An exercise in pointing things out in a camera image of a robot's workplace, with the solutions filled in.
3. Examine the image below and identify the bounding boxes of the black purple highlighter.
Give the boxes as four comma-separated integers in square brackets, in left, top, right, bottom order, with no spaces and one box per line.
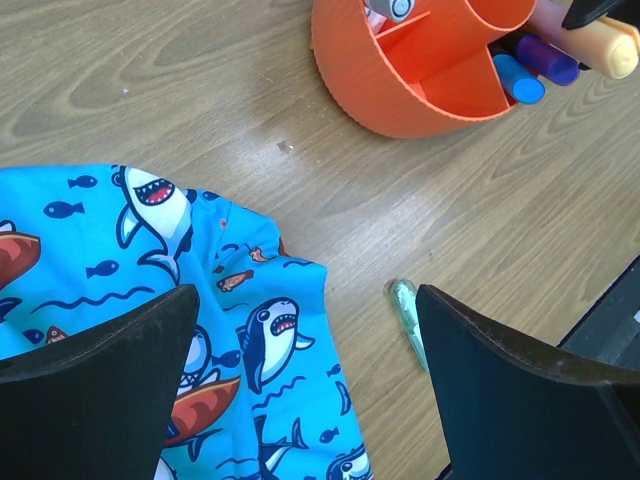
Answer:
[515,34,580,86]

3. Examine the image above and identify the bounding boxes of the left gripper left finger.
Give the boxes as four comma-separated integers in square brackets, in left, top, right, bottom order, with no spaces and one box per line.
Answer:
[1,285,199,479]

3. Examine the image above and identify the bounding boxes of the pink yellow highlighter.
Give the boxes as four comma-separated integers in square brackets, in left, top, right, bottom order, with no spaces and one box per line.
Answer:
[525,1,639,79]

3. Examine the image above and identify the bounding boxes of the white grey marker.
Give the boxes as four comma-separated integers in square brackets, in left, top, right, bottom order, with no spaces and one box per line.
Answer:
[364,0,415,23]

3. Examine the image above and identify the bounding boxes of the black blue highlighter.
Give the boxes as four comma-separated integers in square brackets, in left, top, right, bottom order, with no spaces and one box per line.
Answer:
[492,53,546,105]

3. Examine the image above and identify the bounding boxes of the blue shark print shorts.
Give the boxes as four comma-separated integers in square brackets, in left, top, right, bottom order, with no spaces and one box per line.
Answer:
[1,165,374,479]

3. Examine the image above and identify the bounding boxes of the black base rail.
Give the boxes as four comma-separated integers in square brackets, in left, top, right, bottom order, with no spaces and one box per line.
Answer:
[558,258,640,370]

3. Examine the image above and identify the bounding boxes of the orange round desk organizer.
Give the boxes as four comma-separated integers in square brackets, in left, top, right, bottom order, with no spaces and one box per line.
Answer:
[311,0,535,139]

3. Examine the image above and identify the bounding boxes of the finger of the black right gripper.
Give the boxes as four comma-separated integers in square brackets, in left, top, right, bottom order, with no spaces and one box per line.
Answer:
[562,0,624,30]

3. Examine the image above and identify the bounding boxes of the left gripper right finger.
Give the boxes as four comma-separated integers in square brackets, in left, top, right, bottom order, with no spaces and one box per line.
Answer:
[416,285,639,479]

